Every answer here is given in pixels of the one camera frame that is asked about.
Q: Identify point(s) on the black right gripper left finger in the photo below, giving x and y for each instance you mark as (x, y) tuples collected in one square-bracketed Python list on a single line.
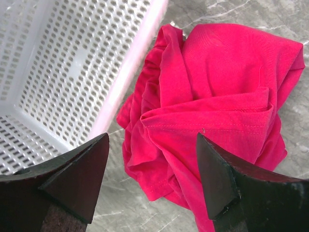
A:
[(59, 195)]

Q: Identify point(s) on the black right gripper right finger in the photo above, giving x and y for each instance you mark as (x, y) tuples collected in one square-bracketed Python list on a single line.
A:
[(242, 197)]

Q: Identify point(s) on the crimson red t-shirt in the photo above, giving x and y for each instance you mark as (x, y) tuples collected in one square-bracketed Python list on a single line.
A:
[(225, 81)]

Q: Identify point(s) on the white perforated plastic basket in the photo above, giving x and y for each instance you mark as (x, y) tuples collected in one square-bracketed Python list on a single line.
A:
[(65, 66)]

